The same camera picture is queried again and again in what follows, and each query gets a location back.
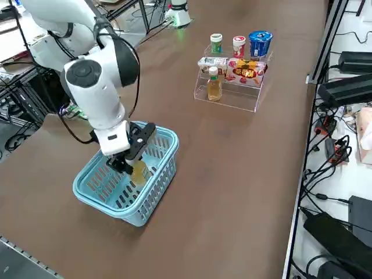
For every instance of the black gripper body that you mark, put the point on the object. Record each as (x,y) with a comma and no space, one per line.
(135,130)

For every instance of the yellow juice bottle white cap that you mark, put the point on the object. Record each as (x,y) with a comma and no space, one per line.
(141,174)
(214,87)

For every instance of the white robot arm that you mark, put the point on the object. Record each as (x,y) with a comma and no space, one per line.
(93,93)
(178,13)

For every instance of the light blue plastic basket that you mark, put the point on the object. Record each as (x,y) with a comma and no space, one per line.
(130,209)

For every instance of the clear acrylic stepped shelf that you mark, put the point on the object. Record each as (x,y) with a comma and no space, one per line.
(238,98)

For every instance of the white bear biscuit packet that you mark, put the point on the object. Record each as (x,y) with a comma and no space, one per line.
(212,62)

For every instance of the green lid cup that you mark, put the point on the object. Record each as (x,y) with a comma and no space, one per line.
(216,43)

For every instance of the strawberry print snack packet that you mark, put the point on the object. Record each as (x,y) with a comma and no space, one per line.
(245,72)

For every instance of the red lid cup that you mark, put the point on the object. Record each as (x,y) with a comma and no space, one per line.
(239,46)

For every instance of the blue noodle cup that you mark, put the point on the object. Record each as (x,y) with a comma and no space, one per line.
(260,43)

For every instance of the long black power brick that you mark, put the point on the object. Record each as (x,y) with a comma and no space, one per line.
(346,90)
(356,59)

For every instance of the large black power brick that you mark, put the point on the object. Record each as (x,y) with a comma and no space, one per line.
(334,235)

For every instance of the pink tissue box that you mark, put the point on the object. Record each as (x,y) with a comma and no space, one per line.
(366,130)

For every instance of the black flat box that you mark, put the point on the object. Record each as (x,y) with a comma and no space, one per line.
(361,215)

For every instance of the aluminium frame rail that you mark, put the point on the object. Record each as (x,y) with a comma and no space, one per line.
(328,37)

